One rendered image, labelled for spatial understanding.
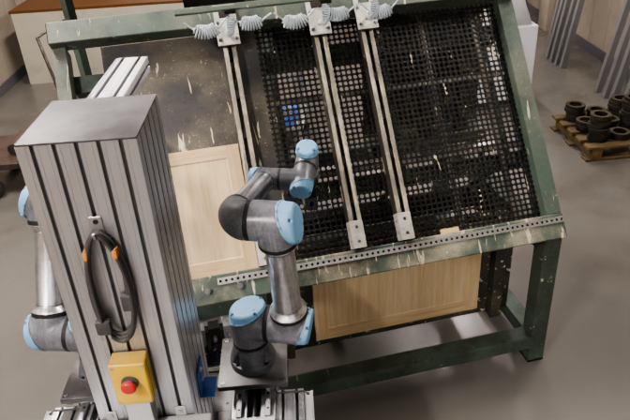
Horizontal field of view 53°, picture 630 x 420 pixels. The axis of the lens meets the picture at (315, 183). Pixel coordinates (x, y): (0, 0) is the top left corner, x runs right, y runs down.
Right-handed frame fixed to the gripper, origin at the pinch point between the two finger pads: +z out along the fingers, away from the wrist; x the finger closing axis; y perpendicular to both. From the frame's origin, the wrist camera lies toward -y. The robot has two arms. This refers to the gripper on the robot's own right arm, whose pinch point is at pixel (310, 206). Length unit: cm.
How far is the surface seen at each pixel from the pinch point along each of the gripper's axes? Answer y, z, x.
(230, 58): 83, 2, 31
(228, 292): -11, 47, 38
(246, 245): 9, 43, 29
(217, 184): 33, 29, 40
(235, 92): 69, 9, 30
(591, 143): 184, 228, -244
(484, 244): 8, 57, -80
